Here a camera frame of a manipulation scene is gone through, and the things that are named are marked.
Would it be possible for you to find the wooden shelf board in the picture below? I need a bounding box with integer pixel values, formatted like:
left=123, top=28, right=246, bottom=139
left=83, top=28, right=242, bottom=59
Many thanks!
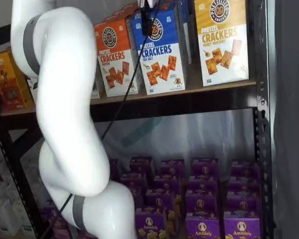
left=0, top=74, right=257, bottom=117

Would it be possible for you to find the Simple Mills Sweet Thins box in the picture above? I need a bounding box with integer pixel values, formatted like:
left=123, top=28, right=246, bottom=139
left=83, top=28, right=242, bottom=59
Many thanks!
left=26, top=76, right=39, bottom=104

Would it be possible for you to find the black metal shelf frame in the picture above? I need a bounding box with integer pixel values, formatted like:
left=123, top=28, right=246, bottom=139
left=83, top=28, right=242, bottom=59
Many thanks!
left=0, top=0, right=277, bottom=239

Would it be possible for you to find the orange cheddar pretzel crackers box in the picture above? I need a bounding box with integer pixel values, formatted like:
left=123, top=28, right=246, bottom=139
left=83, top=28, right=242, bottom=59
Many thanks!
left=103, top=6, right=141, bottom=23
left=94, top=18, right=140, bottom=98

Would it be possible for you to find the purple Annie's snack box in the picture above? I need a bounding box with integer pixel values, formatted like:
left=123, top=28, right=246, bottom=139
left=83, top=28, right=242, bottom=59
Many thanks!
left=48, top=219, right=75, bottom=239
left=120, top=172, right=147, bottom=190
left=185, top=216, right=221, bottom=239
left=160, top=159, right=185, bottom=178
left=129, top=156, right=154, bottom=175
left=152, top=175, right=181, bottom=193
left=135, top=211, right=166, bottom=239
left=145, top=190, right=176, bottom=213
left=41, top=206, right=66, bottom=222
left=128, top=187, right=144, bottom=210
left=227, top=177, right=261, bottom=198
left=187, top=175, right=219, bottom=193
left=185, top=190, right=219, bottom=218
left=231, top=159, right=261, bottom=180
left=191, top=157, right=219, bottom=178
left=225, top=191, right=261, bottom=220
left=224, top=217, right=262, bottom=239

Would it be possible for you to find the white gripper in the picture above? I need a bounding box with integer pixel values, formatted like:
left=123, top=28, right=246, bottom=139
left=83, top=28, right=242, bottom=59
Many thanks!
left=139, top=0, right=160, bottom=36

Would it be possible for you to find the black cable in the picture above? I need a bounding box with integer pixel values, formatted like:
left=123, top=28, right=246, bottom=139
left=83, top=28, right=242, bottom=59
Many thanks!
left=38, top=0, right=163, bottom=239

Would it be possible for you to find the yellow orange snack box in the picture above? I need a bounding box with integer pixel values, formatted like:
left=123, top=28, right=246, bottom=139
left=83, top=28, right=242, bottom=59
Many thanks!
left=0, top=50, right=35, bottom=111

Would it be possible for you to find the blue white pretzel crackers box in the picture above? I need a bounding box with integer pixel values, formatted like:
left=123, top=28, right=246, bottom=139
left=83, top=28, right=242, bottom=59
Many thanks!
left=130, top=8, right=187, bottom=96

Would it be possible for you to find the yellow honey mustard crackers box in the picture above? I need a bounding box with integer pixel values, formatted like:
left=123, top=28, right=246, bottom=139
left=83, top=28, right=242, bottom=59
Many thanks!
left=194, top=0, right=250, bottom=87

